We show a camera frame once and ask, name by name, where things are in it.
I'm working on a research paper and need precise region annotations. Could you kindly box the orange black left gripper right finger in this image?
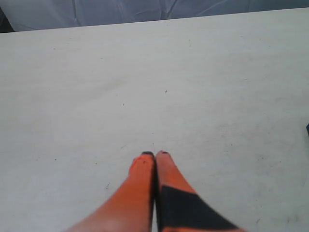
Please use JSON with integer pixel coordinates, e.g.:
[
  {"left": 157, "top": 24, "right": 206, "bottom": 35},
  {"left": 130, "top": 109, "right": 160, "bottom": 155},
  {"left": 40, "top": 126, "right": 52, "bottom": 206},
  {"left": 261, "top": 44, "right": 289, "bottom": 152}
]
[{"left": 155, "top": 151, "right": 245, "bottom": 232}]

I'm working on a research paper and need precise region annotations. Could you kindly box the white backdrop curtain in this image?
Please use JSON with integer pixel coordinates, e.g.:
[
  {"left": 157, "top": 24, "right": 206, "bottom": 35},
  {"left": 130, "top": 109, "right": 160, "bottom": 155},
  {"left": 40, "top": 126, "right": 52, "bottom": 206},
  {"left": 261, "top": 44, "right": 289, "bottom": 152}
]
[{"left": 0, "top": 0, "right": 309, "bottom": 31}]

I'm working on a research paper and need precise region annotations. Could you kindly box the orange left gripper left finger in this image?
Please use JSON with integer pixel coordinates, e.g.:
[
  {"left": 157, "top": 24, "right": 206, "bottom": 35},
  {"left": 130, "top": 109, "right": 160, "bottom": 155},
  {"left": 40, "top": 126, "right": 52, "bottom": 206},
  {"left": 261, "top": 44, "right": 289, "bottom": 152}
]
[{"left": 67, "top": 151, "right": 155, "bottom": 232}]

